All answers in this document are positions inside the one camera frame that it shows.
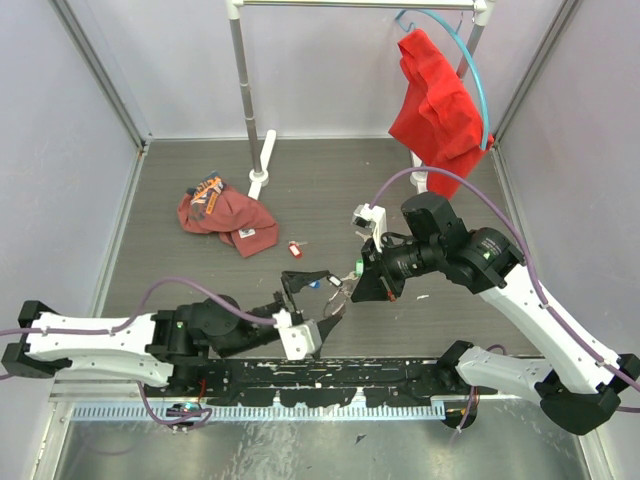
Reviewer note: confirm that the blue clothes hanger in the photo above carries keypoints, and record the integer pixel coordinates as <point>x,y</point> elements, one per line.
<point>467,63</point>

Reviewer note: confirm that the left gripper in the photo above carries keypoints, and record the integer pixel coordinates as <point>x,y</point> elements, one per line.
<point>295,282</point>

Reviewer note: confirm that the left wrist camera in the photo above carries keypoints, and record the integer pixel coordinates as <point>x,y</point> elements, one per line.
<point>298,341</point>

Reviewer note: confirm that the white clothes rack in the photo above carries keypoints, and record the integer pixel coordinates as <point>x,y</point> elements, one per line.
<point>261,150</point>

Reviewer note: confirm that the key with green tag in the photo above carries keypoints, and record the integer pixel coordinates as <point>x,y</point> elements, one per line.
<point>357,271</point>

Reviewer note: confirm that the red cloth on hanger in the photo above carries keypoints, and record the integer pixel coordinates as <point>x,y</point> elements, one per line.
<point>438,121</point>

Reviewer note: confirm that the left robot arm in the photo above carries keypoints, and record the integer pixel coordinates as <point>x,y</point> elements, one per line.
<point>167,347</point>

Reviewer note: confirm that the key with black windowed tag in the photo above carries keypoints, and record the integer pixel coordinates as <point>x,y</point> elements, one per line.
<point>335,281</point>

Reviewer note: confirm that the large metal keyring with clips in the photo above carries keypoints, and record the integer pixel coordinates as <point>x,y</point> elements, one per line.
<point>337,302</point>

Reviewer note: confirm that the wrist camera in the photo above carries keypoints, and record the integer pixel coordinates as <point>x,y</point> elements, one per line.
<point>373,219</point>
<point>298,341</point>

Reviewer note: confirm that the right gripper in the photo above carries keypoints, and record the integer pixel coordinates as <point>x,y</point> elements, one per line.
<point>376,283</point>

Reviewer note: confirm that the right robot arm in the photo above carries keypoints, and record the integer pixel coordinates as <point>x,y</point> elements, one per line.
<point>577,382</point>

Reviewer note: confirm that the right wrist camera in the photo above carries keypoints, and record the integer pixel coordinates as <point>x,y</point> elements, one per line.
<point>373,219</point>

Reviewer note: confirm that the crumpled dusty red shirt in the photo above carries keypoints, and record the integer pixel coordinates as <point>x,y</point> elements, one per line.
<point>215,207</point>

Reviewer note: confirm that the key with red tag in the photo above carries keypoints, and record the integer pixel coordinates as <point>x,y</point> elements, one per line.
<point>296,248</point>

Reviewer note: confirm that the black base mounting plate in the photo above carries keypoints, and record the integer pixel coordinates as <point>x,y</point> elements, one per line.
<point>386,381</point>

